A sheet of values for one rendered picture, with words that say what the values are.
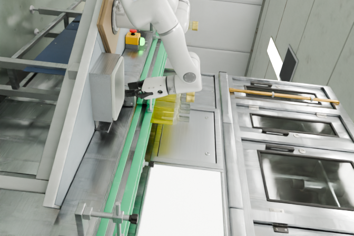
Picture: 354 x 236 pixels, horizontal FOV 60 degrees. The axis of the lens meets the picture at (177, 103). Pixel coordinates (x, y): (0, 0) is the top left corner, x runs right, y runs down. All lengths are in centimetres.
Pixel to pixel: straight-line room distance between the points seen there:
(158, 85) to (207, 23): 645
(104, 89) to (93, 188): 36
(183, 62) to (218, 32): 664
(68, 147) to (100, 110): 25
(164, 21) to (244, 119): 96
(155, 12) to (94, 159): 57
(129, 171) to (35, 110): 83
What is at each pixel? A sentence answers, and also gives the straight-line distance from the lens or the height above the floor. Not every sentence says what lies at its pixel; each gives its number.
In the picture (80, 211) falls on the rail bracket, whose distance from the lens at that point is 92.
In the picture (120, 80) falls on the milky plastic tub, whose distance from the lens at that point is 133.
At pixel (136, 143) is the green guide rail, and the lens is 128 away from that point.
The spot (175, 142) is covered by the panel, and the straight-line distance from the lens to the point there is 153.
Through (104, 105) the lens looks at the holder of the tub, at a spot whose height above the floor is 80.
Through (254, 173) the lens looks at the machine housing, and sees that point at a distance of 154.
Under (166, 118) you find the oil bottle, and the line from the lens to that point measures 145.
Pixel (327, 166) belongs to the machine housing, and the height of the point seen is 186.
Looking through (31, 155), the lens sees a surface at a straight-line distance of 157.
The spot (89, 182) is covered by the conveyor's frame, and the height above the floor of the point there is 81.
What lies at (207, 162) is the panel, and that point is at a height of 125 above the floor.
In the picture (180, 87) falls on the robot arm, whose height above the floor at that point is 109.
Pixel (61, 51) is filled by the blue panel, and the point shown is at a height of 43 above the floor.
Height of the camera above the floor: 109
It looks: 1 degrees down
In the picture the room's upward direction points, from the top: 96 degrees clockwise
